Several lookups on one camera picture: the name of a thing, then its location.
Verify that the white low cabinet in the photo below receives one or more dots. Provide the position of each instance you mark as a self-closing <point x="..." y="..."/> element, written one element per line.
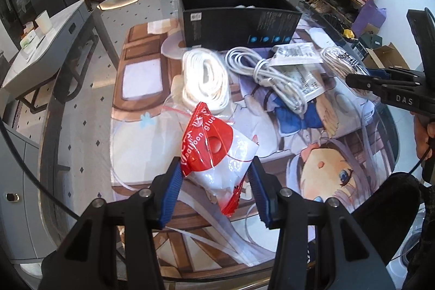
<point x="69" y="43"/>

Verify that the open cardboard box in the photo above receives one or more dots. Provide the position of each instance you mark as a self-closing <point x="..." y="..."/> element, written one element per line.
<point x="384" y="57"/>

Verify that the white cup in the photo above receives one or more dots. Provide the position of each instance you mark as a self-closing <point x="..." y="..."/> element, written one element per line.
<point x="44" y="23"/>

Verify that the white printed plastic pouch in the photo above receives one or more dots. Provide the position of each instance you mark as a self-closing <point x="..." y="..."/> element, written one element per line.
<point x="300" y="62"/>

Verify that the red white balloon glue bag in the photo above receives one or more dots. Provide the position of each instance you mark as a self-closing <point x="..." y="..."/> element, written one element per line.
<point x="214" y="155"/>

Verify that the anime print table mat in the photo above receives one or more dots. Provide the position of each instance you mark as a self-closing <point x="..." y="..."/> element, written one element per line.
<point x="341" y="144"/>

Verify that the white cable bag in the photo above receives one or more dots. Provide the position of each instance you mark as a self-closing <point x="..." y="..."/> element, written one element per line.
<point x="205" y="80"/>

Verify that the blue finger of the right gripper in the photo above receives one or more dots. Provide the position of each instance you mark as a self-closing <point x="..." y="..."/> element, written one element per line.
<point x="364" y="82"/>
<point x="379" y="73"/>

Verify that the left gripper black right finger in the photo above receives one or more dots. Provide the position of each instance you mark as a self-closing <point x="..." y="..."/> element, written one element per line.
<point x="265" y="188"/>

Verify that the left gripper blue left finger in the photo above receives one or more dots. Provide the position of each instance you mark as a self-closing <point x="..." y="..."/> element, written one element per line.
<point x="170" y="187"/>

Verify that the adidas white laces bag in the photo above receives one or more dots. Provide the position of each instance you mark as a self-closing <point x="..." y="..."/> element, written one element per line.
<point x="340" y="63"/>

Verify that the black cardboard box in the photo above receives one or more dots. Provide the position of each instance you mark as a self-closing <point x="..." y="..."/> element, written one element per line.
<point x="225" y="24"/>

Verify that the purple bag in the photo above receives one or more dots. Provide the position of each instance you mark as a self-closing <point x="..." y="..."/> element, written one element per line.
<point x="370" y="19"/>

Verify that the right hand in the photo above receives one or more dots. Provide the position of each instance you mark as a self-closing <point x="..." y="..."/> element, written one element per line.
<point x="423" y="133"/>

